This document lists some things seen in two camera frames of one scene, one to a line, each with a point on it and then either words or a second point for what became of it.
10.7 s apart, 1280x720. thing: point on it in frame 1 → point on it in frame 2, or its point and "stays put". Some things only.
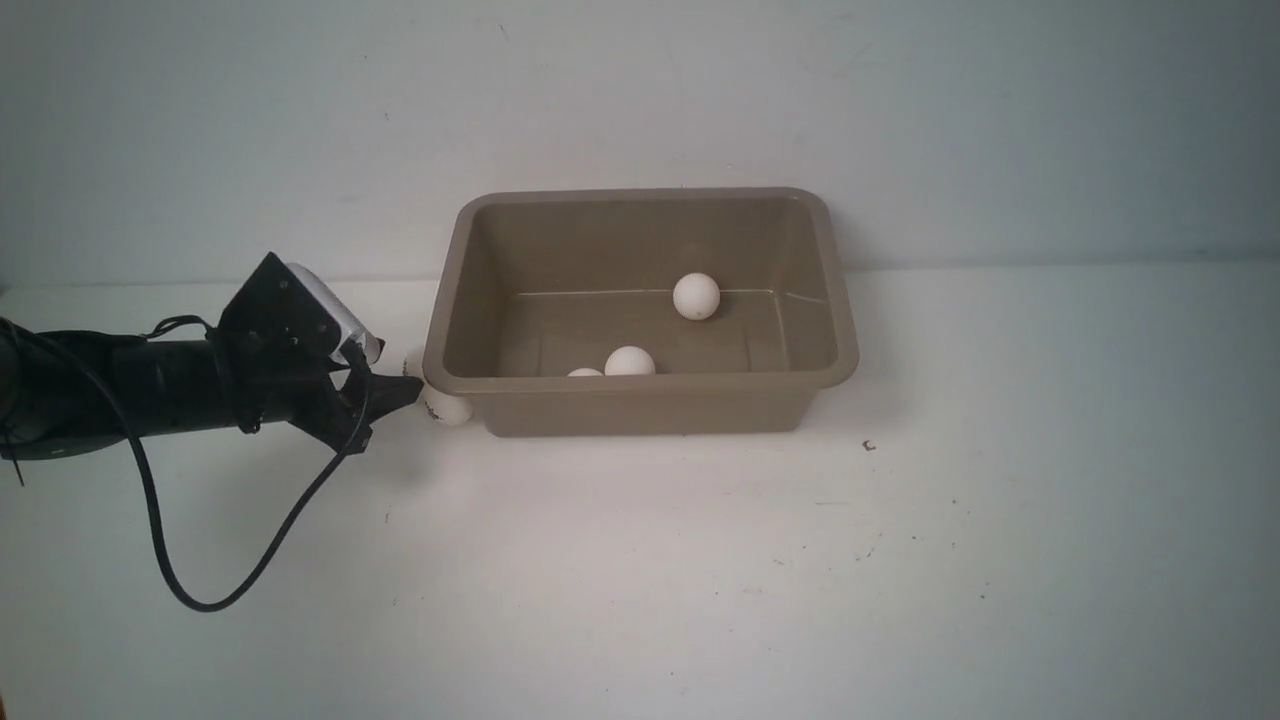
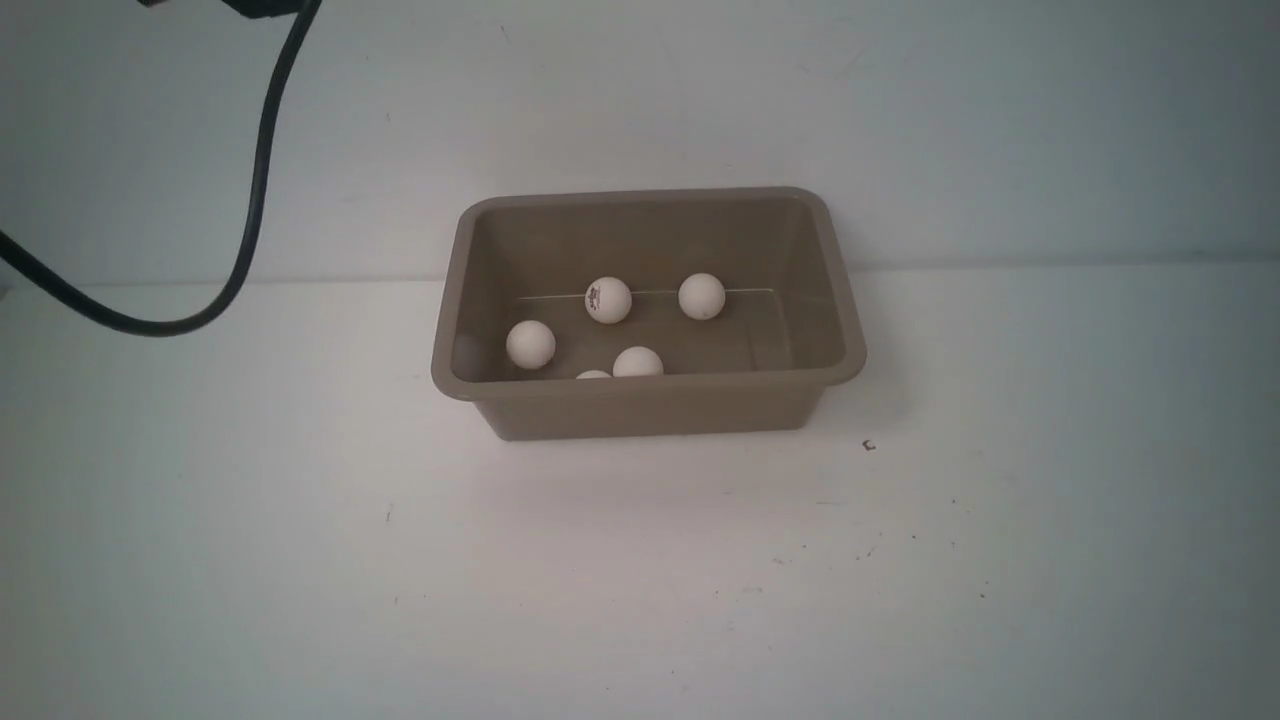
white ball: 696,296 stays put
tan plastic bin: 528,285 stays put
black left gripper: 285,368 → 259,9
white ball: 448,409 → 530,344
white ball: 629,360 stays put
